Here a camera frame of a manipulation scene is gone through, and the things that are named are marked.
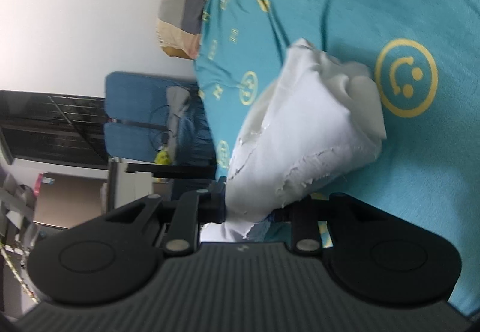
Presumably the black charger cable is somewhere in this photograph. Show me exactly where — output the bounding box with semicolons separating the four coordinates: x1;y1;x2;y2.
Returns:
149;106;178;153

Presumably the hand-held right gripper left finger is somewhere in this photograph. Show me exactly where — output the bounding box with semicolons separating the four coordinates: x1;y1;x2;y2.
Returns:
107;178;227;256

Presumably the white table with black legs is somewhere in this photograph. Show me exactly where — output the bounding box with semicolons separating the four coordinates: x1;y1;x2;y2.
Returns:
108;157;219;213

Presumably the grey metal rack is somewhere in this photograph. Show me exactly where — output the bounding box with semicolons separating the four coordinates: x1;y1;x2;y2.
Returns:
0;167;38;243

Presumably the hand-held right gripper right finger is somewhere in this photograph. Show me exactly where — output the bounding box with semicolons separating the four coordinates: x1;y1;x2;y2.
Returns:
272;193;379;255

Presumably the grey cloth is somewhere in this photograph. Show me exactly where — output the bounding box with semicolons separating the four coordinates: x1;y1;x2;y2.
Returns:
166;86;193;120

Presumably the white t-shirt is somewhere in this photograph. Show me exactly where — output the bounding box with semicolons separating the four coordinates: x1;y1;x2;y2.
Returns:
221;38;388;243

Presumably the mustard yellow pillow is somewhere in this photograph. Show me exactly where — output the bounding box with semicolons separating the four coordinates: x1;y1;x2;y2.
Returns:
160;42;196;60

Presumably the teal printed bed sheet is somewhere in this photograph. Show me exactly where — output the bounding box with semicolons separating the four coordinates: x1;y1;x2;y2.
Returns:
193;0;480;318

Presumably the dark barred window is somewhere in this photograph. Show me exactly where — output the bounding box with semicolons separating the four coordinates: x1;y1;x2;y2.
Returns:
0;90;110;168

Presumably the blue covered chair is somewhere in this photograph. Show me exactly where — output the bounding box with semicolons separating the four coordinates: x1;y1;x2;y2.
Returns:
103;122;218;168
105;72;205;122

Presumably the brown refrigerator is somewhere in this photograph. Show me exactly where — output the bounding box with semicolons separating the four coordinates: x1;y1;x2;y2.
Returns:
33;174;110;230

